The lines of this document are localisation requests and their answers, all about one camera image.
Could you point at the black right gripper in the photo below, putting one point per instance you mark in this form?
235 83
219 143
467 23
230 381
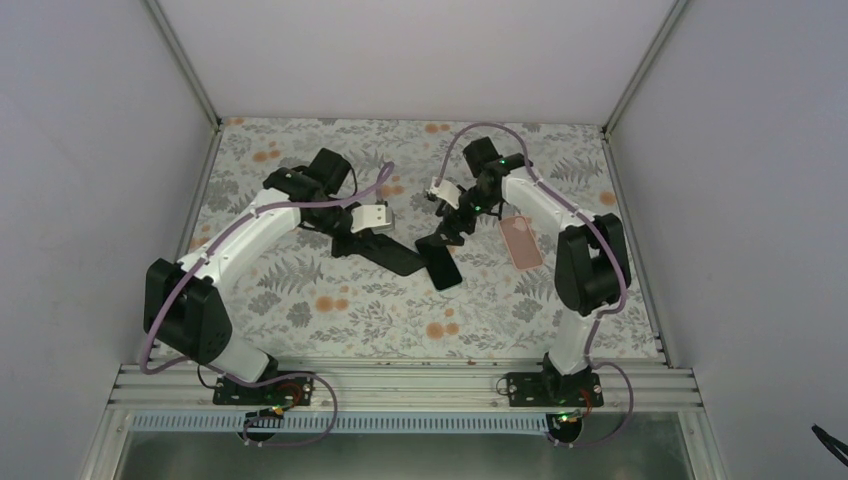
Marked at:
452 217

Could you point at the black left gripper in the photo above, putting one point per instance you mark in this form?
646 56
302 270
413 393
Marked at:
349 247

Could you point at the black phone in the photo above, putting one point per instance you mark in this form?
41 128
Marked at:
391 255

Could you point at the pink phone case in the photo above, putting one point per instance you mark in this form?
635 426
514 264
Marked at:
521 243

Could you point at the dark green smartphone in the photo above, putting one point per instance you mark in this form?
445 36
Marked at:
440 266

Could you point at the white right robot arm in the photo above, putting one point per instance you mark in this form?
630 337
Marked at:
591 272

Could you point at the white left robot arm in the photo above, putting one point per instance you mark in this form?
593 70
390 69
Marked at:
185 316

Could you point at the floral patterned table mat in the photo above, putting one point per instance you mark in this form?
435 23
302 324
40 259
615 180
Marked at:
296 300

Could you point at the black object at right edge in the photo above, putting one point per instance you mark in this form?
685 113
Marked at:
833 445

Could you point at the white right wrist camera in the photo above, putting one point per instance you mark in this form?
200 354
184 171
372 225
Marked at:
444 190

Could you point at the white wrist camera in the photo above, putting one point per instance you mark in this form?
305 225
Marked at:
378 218
444 190

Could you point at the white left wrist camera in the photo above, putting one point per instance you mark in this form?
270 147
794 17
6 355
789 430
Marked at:
378 218

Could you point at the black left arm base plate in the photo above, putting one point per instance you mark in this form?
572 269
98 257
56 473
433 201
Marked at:
288 388

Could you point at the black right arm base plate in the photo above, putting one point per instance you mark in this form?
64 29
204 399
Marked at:
551 390

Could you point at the aluminium mounting rail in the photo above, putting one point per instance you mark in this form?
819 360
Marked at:
450 387

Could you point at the perforated cable duct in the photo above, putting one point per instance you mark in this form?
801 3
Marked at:
348 422

